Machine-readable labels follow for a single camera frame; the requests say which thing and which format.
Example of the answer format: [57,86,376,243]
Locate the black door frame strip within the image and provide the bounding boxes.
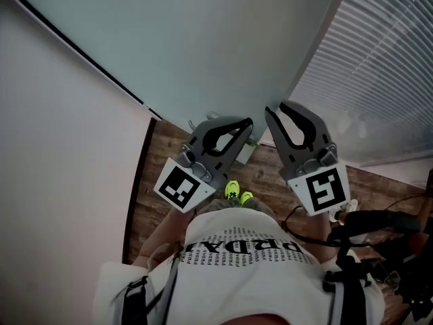
[9,0,165,122]

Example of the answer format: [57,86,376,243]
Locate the person's right black harness strap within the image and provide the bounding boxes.
[322,242,373,325]

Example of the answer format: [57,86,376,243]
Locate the person's left neon green shoe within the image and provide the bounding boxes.
[224,179,242,200]

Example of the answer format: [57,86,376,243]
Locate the person's right forearm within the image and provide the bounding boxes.
[280,210,339,263]

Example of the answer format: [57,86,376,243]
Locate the grey patterned shorts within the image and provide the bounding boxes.
[198,197,279,221]

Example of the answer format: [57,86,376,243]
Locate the metal door floor fitting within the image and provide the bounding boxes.
[234,137,261,167]

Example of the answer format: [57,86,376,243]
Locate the person's black harness strap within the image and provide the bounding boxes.
[322,242,373,325]
[122,245,181,325]

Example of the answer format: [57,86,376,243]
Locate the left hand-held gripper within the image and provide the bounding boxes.
[153,115,254,214]

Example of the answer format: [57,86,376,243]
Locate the frosted glass door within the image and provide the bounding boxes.
[12,0,352,146]

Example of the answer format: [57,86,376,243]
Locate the black cable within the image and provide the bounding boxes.
[281,204,343,248]

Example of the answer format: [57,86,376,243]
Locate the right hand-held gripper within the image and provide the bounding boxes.
[264,100,351,217]

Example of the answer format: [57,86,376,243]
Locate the black equipment stand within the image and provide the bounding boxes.
[394,181,433,325]

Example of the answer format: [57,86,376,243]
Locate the person's left black harness strap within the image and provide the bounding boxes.
[122,245,181,325]

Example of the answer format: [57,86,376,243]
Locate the white printed t-shirt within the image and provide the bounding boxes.
[92,208,387,325]

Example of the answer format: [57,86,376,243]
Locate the striped frosted glass partition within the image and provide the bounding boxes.
[290,0,433,167]

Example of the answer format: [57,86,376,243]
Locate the person's left forearm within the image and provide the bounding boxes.
[131,209,198,267]

